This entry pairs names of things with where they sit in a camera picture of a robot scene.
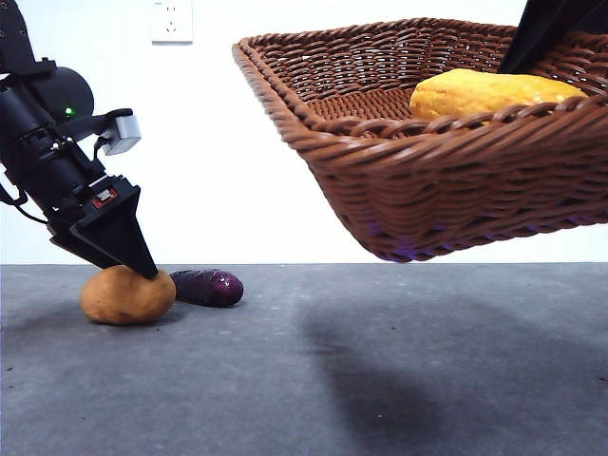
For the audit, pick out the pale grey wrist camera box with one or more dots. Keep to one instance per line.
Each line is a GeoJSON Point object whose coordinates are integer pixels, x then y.
{"type": "Point", "coordinates": [122, 135]}

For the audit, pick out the white wall socket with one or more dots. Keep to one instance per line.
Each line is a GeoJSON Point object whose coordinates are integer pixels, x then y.
{"type": "Point", "coordinates": [172, 23]}

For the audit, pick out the brown potato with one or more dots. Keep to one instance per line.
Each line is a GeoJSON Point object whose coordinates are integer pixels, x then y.
{"type": "Point", "coordinates": [123, 299]}

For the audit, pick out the yellow corn cob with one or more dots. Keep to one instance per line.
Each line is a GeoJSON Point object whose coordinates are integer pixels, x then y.
{"type": "Point", "coordinates": [475, 92]}

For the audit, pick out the brown wicker basket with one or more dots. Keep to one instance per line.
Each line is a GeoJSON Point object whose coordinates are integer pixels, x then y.
{"type": "Point", "coordinates": [451, 190]}

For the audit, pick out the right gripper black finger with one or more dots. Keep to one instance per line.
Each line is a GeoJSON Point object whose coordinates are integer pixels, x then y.
{"type": "Point", "coordinates": [541, 28]}

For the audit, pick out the purple eggplant with green stem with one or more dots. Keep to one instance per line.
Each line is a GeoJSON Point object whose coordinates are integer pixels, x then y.
{"type": "Point", "coordinates": [204, 287]}

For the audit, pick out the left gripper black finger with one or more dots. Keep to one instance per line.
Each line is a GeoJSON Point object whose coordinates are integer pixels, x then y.
{"type": "Point", "coordinates": [71, 242]}
{"type": "Point", "coordinates": [121, 233]}

